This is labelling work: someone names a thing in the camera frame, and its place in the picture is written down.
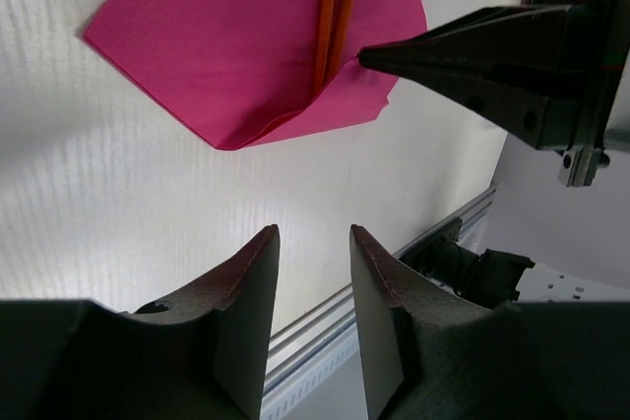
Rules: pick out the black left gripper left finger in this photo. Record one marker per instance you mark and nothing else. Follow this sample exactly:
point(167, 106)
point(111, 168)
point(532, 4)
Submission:
point(199, 352)

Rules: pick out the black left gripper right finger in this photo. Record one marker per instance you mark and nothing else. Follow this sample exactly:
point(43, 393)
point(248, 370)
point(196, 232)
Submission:
point(570, 359)

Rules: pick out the pink paper napkin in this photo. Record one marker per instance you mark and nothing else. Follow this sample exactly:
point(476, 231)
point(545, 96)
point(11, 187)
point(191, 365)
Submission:
point(238, 73)

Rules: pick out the orange plastic spoon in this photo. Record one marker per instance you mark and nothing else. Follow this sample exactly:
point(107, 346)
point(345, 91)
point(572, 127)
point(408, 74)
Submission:
point(323, 40)

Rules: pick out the orange plastic fork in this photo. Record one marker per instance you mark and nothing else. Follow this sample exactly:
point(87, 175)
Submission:
point(339, 38)

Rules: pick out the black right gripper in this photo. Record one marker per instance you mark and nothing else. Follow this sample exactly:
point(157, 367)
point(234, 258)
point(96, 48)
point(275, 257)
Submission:
point(554, 76)

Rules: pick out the aluminium frame rail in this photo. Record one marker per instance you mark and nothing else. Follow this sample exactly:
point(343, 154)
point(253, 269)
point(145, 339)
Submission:
point(427, 351)

